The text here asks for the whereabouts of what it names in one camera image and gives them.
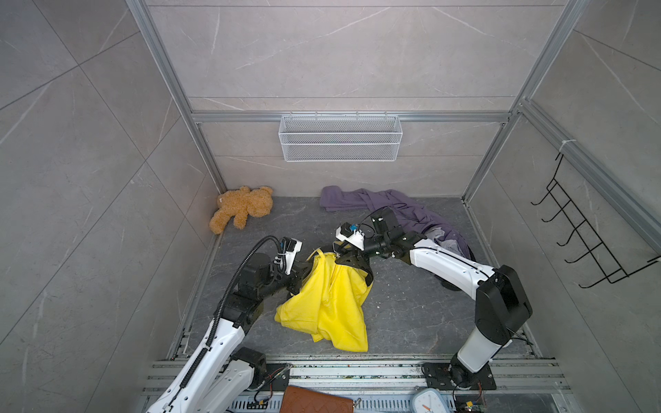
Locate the black wire hook rack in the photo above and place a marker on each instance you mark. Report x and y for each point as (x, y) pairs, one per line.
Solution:
(609, 268)

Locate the purple jacket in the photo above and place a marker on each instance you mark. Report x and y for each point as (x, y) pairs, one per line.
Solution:
(412, 215)

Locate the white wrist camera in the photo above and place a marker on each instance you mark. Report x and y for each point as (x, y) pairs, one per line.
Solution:
(290, 248)
(351, 234)

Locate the brown teddy bear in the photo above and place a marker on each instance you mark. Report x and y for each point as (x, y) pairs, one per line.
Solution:
(239, 205)

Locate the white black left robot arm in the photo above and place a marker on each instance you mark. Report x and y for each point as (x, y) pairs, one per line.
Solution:
(220, 370)

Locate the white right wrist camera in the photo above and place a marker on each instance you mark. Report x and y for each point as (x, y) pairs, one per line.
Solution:
(351, 234)

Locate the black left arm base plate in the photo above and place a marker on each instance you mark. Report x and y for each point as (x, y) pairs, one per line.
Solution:
(265, 375)

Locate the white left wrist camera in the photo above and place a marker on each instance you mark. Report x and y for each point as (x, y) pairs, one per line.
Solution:
(290, 248)

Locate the yellow trousers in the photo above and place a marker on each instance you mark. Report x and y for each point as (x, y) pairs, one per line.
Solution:
(329, 305)

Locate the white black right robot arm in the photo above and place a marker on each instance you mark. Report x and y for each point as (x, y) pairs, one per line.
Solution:
(502, 306)

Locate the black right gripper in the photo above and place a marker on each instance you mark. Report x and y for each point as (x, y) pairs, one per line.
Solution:
(353, 256)

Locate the brown leather wallet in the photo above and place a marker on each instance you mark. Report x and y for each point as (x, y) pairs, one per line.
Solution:
(301, 400)

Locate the white wire mesh basket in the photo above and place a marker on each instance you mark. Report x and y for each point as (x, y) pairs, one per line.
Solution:
(340, 138)

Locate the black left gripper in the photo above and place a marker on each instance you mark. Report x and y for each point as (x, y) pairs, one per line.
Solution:
(297, 274)

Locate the white clock at bottom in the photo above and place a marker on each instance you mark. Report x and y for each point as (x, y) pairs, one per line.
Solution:
(429, 400)

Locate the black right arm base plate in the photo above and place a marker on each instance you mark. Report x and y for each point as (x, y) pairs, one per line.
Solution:
(449, 376)

